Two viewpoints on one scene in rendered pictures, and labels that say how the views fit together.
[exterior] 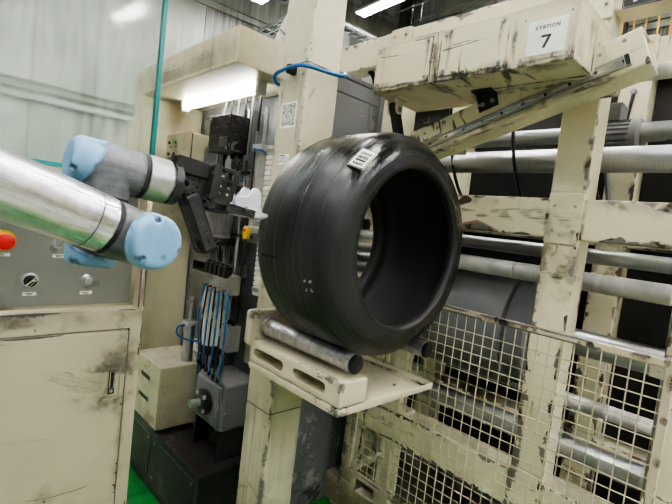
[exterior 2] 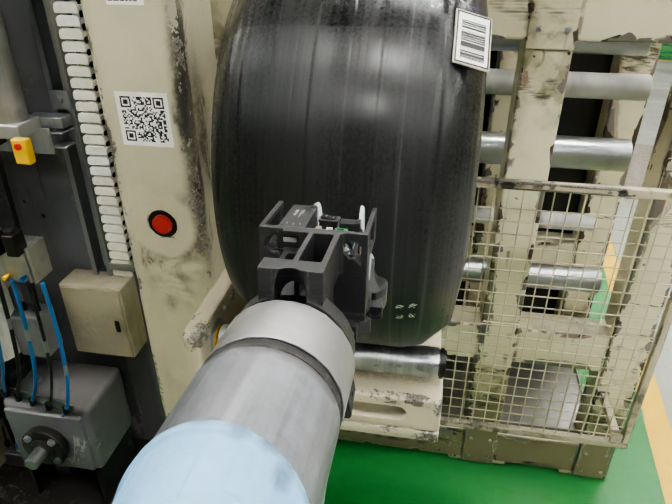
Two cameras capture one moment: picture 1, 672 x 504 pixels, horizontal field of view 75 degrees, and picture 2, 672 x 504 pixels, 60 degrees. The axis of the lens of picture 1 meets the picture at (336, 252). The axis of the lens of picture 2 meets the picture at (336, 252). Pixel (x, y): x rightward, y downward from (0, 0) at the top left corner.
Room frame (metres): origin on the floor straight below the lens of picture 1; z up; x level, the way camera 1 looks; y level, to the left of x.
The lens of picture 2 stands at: (0.54, 0.43, 1.46)
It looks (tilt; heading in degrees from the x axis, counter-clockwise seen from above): 30 degrees down; 324
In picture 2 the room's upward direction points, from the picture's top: straight up
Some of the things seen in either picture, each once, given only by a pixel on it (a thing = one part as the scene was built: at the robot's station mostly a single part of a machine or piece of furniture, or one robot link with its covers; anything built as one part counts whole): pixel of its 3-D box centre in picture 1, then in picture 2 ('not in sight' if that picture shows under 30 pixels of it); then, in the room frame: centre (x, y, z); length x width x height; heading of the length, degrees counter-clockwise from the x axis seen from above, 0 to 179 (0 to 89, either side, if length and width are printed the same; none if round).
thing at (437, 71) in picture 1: (480, 66); not in sight; (1.31, -0.35, 1.71); 0.61 x 0.25 x 0.15; 44
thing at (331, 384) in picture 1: (303, 368); (323, 382); (1.10, 0.05, 0.83); 0.36 x 0.09 x 0.06; 44
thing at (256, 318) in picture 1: (304, 322); (238, 287); (1.32, 0.07, 0.90); 0.40 x 0.03 x 0.10; 134
